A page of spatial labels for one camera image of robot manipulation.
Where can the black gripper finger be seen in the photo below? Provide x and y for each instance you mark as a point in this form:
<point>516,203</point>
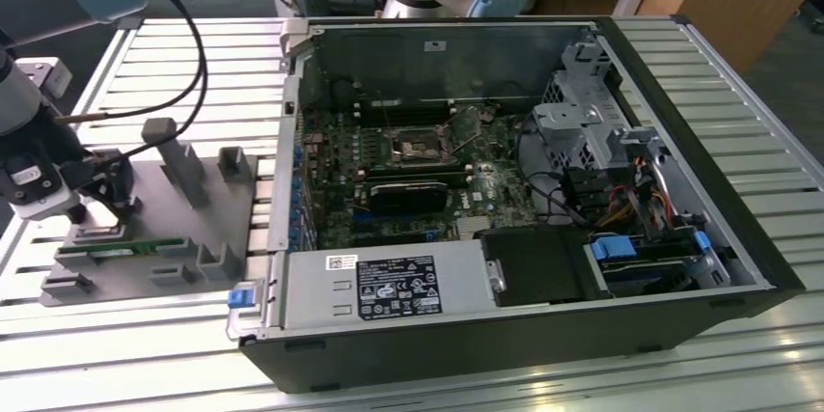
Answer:
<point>118,190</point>
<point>77,214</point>

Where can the CPU socket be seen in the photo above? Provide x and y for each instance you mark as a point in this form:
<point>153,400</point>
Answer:
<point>418,144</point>

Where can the green RAM stick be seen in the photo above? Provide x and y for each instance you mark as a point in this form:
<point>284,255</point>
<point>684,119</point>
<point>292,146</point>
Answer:
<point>148,244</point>

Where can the grey parts rack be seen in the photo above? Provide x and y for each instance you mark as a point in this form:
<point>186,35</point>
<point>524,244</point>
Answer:
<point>173,233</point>

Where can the blue plastic latch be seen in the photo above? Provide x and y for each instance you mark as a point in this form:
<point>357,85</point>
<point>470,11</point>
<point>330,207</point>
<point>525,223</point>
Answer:
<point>241,298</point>

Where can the silver power supply unit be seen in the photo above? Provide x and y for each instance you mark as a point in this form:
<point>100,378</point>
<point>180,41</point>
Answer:
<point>309,296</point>

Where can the metal locking lever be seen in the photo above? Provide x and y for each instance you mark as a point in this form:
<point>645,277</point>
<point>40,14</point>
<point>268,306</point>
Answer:
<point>384,110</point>

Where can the black graphics card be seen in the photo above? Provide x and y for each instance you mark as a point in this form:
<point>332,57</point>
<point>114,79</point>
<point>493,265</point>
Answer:
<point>405,197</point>

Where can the silver chipset heatsink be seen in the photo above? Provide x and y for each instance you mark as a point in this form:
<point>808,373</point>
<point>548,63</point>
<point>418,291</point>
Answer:
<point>469,226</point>

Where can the green motherboard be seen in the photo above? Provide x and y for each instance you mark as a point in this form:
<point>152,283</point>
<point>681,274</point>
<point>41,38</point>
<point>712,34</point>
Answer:
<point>496,190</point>

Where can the black PC case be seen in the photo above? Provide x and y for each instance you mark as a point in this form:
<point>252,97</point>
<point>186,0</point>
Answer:
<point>450,359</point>

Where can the black plastic shroud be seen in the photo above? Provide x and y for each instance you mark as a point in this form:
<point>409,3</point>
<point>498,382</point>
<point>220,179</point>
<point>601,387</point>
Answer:
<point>540,262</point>

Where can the metal drive cage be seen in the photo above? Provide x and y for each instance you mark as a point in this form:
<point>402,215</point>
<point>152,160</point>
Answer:
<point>582,115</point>

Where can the blue disk carrier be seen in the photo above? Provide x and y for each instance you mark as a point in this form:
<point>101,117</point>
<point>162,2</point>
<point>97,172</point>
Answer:
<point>610,248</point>

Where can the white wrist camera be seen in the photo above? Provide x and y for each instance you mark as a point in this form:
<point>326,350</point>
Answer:
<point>38,195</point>

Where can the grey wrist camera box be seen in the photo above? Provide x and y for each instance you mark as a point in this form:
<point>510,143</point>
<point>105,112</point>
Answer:
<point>45,76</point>

